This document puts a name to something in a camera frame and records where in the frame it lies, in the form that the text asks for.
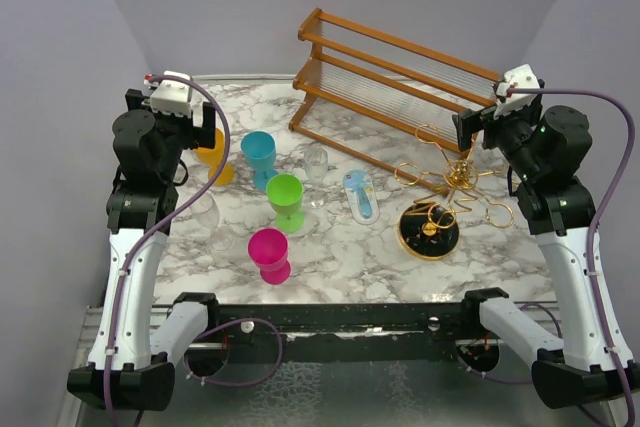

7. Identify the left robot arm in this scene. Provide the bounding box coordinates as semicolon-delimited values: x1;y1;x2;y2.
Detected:
67;89;221;411

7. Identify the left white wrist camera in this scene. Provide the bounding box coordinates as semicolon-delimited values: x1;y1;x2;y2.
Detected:
144;74;193;119

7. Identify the wooden two-tier rack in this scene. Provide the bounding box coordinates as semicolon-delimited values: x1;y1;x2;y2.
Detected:
289;8;500;192

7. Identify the yellow plastic wine glass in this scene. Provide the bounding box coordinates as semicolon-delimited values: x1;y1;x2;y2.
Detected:
194;127;236;187

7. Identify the clear wine glass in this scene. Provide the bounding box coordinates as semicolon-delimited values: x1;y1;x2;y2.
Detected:
189;193;235;251
304;146;328;209

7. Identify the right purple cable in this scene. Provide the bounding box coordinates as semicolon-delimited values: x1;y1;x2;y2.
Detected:
459;86;640;427

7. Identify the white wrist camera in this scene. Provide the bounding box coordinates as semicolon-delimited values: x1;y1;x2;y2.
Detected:
144;74;193;119
493;64;540;119

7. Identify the pink plastic wine glass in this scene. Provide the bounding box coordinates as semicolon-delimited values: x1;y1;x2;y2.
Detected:
248;228;291;285

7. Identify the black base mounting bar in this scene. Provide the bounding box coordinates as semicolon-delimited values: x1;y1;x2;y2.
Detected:
175;293;490;364

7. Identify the blue plastic wine glass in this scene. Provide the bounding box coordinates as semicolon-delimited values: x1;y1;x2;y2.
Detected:
241;131;278;191

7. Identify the blue tool in blister pack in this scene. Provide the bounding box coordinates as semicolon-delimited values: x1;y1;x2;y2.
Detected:
343;169;380;225

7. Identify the gold wire wine glass rack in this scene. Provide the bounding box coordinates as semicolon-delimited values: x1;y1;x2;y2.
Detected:
394;123;515;261

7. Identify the green plastic wine glass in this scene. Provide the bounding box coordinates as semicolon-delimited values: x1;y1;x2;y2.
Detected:
266;173;304;233

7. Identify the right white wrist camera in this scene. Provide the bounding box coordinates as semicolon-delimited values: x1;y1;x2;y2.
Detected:
493;64;540;119

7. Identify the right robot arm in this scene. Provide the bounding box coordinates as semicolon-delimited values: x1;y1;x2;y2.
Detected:
453;106;639;409

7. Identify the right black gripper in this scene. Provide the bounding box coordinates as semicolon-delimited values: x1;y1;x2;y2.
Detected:
454;95;542;181

